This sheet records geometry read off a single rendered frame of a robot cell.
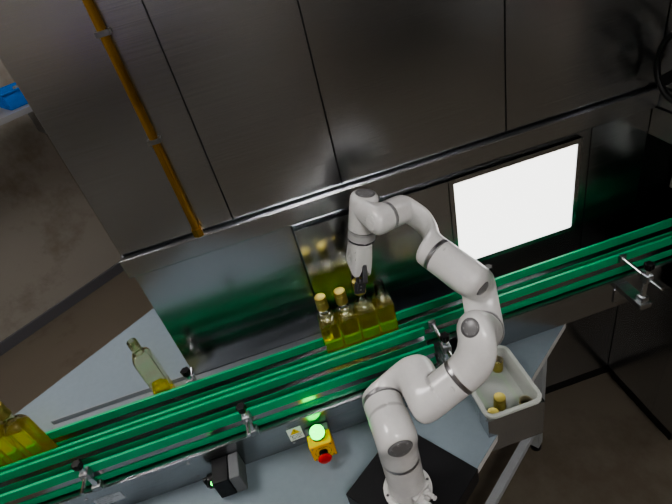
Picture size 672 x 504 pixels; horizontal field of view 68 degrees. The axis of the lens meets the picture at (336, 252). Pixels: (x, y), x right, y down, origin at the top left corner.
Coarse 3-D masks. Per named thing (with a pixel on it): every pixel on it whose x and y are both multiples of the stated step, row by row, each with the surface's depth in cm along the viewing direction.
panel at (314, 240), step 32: (512, 160) 145; (576, 160) 151; (416, 192) 143; (448, 192) 146; (576, 192) 158; (320, 224) 141; (448, 224) 153; (320, 256) 148; (384, 256) 154; (320, 288) 154; (352, 288) 158
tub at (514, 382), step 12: (504, 348) 152; (504, 360) 154; (516, 360) 148; (492, 372) 155; (504, 372) 154; (516, 372) 148; (492, 384) 151; (504, 384) 150; (516, 384) 149; (528, 384) 142; (480, 396) 149; (492, 396) 148; (516, 396) 146; (540, 396) 137; (480, 408) 138; (516, 408) 136
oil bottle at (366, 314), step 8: (360, 304) 145; (368, 304) 144; (360, 312) 144; (368, 312) 145; (360, 320) 146; (368, 320) 147; (376, 320) 148; (360, 328) 150; (368, 328) 149; (376, 328) 149; (368, 336) 150; (376, 336) 151
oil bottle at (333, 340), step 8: (320, 320) 144; (328, 320) 143; (336, 320) 144; (320, 328) 144; (328, 328) 144; (336, 328) 145; (328, 336) 146; (336, 336) 147; (328, 344) 148; (336, 344) 149; (344, 344) 150; (328, 352) 150
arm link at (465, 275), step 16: (432, 256) 111; (448, 256) 109; (464, 256) 109; (432, 272) 113; (448, 272) 109; (464, 272) 107; (480, 272) 106; (464, 288) 107; (480, 288) 107; (496, 288) 115; (464, 304) 118; (480, 304) 115; (496, 304) 114
